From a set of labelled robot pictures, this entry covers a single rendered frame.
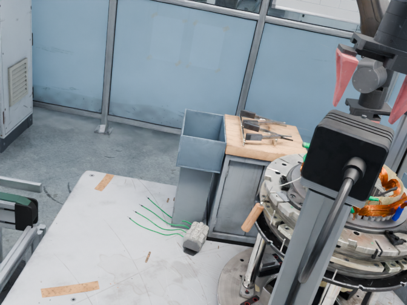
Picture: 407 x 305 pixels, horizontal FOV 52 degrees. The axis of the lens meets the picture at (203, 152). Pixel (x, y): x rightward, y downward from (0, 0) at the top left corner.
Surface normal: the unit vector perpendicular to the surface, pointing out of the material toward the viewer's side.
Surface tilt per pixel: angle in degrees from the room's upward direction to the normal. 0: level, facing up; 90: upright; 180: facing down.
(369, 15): 130
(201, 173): 90
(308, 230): 90
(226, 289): 0
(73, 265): 0
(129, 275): 0
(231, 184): 90
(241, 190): 90
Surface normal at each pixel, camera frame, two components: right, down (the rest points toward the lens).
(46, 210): 0.18, -0.87
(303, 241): -0.47, 0.33
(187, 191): -0.01, 0.46
